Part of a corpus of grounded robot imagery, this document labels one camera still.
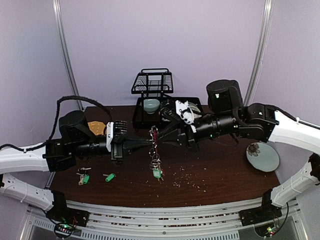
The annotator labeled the green tagged single key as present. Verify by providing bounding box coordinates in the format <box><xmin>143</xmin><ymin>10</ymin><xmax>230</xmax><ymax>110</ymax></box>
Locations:
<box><xmin>103</xmin><ymin>173</ymin><xmax>116</xmax><ymax>183</ymax></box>

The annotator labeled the large keyring with red handle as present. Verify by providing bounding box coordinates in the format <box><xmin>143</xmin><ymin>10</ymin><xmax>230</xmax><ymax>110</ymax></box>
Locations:
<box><xmin>148</xmin><ymin>126</ymin><xmax>165</xmax><ymax>184</ymax></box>

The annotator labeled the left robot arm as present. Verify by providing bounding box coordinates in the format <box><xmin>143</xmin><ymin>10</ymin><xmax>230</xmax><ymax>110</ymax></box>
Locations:
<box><xmin>0</xmin><ymin>110</ymin><xmax>152</xmax><ymax>227</ymax></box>

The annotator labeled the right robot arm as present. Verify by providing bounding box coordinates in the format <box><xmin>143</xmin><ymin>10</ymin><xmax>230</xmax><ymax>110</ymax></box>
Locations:
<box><xmin>151</xmin><ymin>79</ymin><xmax>320</xmax><ymax>226</ymax></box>

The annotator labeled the yellow daisy plate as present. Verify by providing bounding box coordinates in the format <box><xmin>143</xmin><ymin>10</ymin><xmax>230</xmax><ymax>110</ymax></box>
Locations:
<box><xmin>188</xmin><ymin>102</ymin><xmax>202</xmax><ymax>119</ymax></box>

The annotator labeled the celadon green bowl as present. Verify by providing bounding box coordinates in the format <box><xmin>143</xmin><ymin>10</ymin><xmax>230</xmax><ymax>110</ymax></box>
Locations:
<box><xmin>143</xmin><ymin>99</ymin><xmax>160</xmax><ymax>114</ymax></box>

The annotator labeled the green tagged key bunch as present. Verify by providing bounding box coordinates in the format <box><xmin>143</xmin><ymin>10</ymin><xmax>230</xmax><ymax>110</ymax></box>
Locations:
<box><xmin>76</xmin><ymin>167</ymin><xmax>92</xmax><ymax>186</ymax></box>

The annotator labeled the light green flower plate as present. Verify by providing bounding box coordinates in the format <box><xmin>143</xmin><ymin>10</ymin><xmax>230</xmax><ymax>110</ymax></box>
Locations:
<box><xmin>246</xmin><ymin>142</ymin><xmax>280</xmax><ymax>173</ymax></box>

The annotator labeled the left base circuit board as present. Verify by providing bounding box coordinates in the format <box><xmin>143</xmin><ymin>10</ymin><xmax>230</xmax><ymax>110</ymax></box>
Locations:
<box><xmin>53</xmin><ymin>222</ymin><xmax>76</xmax><ymax>238</ymax></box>

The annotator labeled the base circuit board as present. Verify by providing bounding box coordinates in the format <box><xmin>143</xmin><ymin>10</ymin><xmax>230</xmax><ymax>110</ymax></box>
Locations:
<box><xmin>254</xmin><ymin>223</ymin><xmax>281</xmax><ymax>238</ymax></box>
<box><xmin>53</xmin><ymin>222</ymin><xmax>76</xmax><ymax>238</ymax></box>

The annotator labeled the right base circuit board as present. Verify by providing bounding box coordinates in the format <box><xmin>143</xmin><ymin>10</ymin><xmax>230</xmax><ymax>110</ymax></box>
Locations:
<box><xmin>254</xmin><ymin>223</ymin><xmax>281</xmax><ymax>238</ymax></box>

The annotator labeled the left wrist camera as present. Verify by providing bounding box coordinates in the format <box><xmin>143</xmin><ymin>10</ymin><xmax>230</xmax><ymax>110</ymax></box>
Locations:
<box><xmin>105</xmin><ymin>120</ymin><xmax>128</xmax><ymax>152</ymax></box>

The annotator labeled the black wire dish rack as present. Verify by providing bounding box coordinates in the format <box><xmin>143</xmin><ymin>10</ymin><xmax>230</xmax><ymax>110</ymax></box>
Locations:
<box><xmin>131</xmin><ymin>68</ymin><xmax>203</xmax><ymax>131</ymax></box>

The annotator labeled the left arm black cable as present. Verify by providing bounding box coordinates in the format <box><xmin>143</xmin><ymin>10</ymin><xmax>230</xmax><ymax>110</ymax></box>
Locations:
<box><xmin>0</xmin><ymin>94</ymin><xmax>113</xmax><ymax>152</ymax></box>

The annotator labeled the aluminium front rail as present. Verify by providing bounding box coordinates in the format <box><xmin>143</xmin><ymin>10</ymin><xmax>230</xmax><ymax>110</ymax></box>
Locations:
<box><xmin>24</xmin><ymin>196</ymin><xmax>305</xmax><ymax>240</ymax></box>

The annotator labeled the right aluminium frame post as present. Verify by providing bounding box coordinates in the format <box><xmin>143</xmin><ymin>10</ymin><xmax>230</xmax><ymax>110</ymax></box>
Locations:
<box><xmin>244</xmin><ymin>0</ymin><xmax>274</xmax><ymax>106</ymax></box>

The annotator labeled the aluminium frame post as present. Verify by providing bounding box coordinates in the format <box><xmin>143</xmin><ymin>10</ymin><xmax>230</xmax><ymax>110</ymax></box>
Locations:
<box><xmin>244</xmin><ymin>0</ymin><xmax>274</xmax><ymax>106</ymax></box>
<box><xmin>52</xmin><ymin>0</ymin><xmax>80</xmax><ymax>97</ymax></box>

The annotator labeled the left aluminium frame post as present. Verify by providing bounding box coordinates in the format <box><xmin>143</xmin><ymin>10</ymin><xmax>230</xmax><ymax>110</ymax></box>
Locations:
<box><xmin>52</xmin><ymin>0</ymin><xmax>80</xmax><ymax>97</ymax></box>

